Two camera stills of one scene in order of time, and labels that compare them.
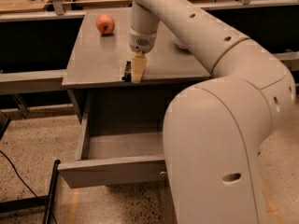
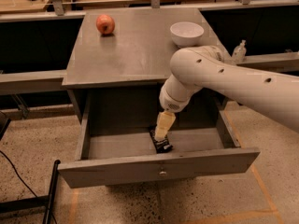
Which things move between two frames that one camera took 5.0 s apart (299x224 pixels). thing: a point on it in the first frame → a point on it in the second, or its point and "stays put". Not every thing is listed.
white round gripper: x=142 y=41 → x=169 y=102
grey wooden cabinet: x=93 y=76 stays put
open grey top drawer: x=120 y=140 stays put
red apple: x=105 y=23 stays put
